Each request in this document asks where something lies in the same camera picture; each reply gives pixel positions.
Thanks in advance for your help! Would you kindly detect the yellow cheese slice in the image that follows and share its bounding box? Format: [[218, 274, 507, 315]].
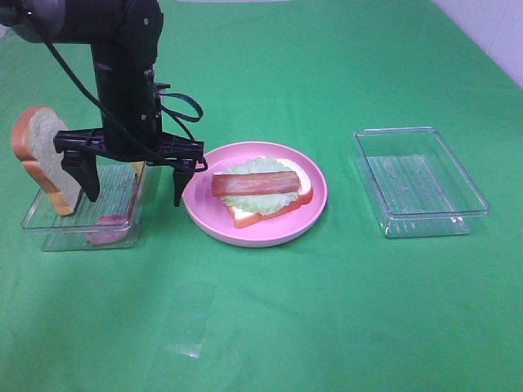
[[131, 161, 145, 177]]

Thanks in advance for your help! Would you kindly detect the green lettuce leaf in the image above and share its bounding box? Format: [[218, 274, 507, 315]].
[[218, 156, 299, 215]]

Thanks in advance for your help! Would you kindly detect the clear plastic film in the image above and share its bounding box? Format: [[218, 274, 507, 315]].
[[159, 281, 216, 359]]

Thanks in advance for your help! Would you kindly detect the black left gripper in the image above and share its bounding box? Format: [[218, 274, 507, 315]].
[[53, 65, 208, 207]]

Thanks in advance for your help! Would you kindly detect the bread slice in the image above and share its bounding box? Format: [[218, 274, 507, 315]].
[[226, 161, 314, 229], [11, 105, 81, 216]]

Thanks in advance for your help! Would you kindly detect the bacon strip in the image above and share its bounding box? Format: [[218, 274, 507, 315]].
[[87, 174, 141, 246], [211, 171, 301, 197]]

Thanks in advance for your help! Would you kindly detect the right clear plastic tray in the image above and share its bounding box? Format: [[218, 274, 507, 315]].
[[354, 127, 490, 238]]

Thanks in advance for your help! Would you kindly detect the pink round plate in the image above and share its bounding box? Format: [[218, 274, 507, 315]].
[[182, 141, 329, 247]]

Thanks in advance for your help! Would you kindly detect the clear plastic tray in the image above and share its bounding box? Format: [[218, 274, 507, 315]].
[[354, 127, 490, 238], [21, 161, 147, 252]]

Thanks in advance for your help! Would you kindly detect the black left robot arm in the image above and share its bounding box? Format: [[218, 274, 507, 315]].
[[1, 1, 208, 206]]

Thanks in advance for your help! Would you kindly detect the black cable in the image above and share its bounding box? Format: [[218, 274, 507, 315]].
[[24, 7, 204, 164]]

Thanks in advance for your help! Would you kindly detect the left clear plastic tray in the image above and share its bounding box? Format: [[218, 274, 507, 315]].
[[21, 161, 147, 252]]

